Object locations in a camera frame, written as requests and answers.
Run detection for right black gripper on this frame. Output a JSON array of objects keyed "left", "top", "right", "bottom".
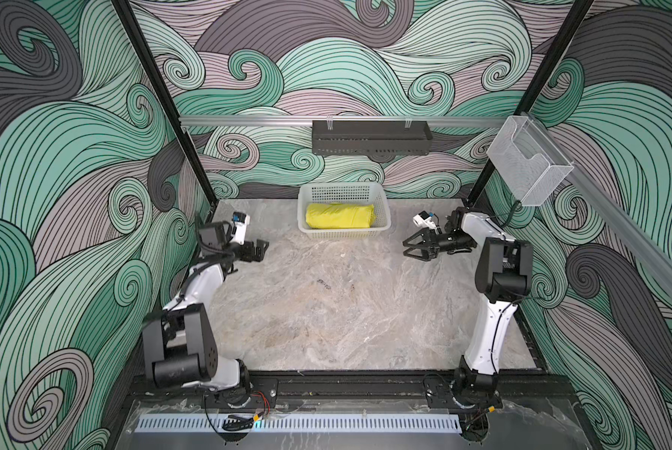
[{"left": 403, "top": 232, "right": 473, "bottom": 262}]

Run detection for yellow-green long pants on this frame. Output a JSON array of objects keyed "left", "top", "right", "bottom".
[{"left": 305, "top": 204, "right": 377, "bottom": 230}]

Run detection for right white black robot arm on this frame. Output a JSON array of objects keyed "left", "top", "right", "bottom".
[{"left": 403, "top": 207, "right": 533, "bottom": 410}]

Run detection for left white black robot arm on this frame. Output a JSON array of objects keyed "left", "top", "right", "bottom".
[{"left": 142, "top": 212, "right": 270, "bottom": 407}]

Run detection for white plastic mesh basket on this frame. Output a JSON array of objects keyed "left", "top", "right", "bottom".
[{"left": 297, "top": 182, "right": 392, "bottom": 240}]

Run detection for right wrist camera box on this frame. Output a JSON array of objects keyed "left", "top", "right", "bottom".
[{"left": 413, "top": 211, "right": 440, "bottom": 233}]

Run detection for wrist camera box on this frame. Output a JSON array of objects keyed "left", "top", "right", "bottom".
[
  {"left": 413, "top": 211, "right": 440, "bottom": 233},
  {"left": 229, "top": 212, "right": 251, "bottom": 245}
]

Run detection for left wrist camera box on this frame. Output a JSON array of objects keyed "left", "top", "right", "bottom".
[{"left": 229, "top": 212, "right": 251, "bottom": 245}]

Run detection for black perforated wall tray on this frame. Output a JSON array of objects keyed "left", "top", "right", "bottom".
[{"left": 312, "top": 121, "right": 434, "bottom": 162}]

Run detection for clear acrylic wall holder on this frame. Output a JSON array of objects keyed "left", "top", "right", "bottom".
[{"left": 487, "top": 114, "right": 573, "bottom": 207}]

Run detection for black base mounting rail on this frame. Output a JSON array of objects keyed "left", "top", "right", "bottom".
[{"left": 121, "top": 369, "right": 575, "bottom": 413}]

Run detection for back aluminium rail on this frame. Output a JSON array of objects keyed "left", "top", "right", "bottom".
[{"left": 178, "top": 114, "right": 507, "bottom": 129}]

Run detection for aluminium rail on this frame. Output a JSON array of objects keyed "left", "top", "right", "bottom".
[
  {"left": 178, "top": 114, "right": 507, "bottom": 129},
  {"left": 519, "top": 112, "right": 672, "bottom": 306}
]

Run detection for white slotted cable duct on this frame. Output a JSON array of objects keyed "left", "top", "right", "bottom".
[{"left": 135, "top": 412, "right": 462, "bottom": 434}]

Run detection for right aluminium rail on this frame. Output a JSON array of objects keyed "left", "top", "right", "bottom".
[{"left": 519, "top": 112, "right": 672, "bottom": 306}]

